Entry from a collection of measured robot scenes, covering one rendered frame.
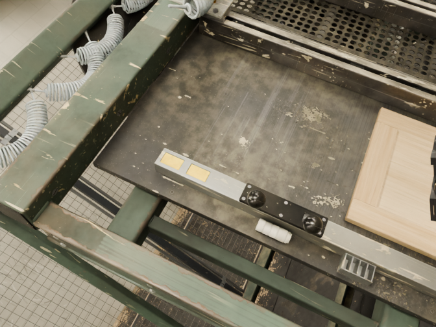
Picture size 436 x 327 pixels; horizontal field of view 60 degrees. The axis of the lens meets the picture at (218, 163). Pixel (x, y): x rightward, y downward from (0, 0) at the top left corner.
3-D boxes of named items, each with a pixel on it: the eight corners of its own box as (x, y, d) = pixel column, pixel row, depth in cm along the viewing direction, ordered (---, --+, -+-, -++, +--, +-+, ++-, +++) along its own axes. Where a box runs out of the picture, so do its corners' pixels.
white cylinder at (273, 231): (254, 231, 87) (286, 246, 86) (255, 226, 85) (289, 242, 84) (259, 220, 89) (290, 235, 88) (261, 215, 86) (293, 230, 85)
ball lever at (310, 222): (313, 230, 85) (319, 239, 72) (296, 223, 86) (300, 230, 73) (319, 215, 85) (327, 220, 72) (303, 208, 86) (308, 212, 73)
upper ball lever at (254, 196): (263, 208, 87) (261, 212, 74) (248, 201, 88) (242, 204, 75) (270, 193, 87) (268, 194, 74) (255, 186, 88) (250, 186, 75)
